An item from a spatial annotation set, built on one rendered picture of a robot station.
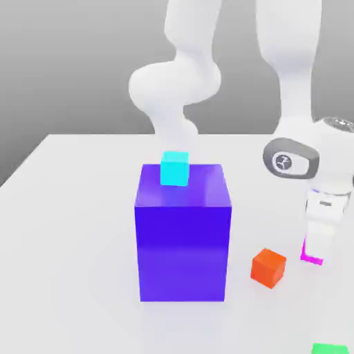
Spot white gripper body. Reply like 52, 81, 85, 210
304, 190, 351, 227

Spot small magenta cube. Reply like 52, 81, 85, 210
299, 236, 324, 267

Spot small orange cube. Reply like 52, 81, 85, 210
250, 248, 288, 290

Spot small green cube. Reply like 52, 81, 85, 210
310, 342, 350, 354

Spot small cyan cube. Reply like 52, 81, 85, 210
159, 151, 191, 187

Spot large purple box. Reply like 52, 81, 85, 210
134, 163, 232, 303

